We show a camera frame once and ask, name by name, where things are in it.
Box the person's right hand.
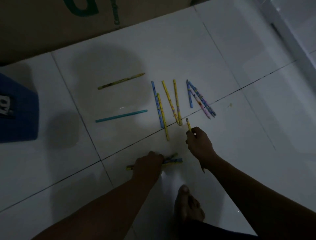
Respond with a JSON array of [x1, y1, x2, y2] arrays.
[[186, 127, 219, 167]]

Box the person's left hand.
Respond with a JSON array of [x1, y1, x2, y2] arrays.
[[132, 151, 164, 183]]

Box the short yellow pencil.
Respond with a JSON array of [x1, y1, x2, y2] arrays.
[[186, 118, 205, 174]]

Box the person's right forearm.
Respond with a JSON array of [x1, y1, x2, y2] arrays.
[[204, 154, 316, 240]]

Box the person's left forearm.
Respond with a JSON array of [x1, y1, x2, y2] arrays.
[[32, 176, 158, 240]]

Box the pink patterned pencil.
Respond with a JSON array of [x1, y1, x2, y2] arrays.
[[190, 90, 211, 120]]

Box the short blue pencil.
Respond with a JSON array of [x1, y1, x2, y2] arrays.
[[186, 79, 194, 109]]

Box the plain teal pencil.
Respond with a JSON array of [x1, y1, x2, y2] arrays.
[[95, 109, 148, 123]]

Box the person's bare foot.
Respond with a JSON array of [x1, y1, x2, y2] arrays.
[[174, 185, 205, 223]]

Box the person's dark shorts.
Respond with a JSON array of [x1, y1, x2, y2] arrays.
[[176, 220, 263, 240]]

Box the blue container with white label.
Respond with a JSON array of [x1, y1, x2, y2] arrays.
[[0, 73, 40, 143]]

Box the brown cardboard box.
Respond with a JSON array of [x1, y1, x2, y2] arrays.
[[0, 0, 199, 67]]

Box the white metal frame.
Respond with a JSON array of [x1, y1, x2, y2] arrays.
[[255, 0, 316, 92]]

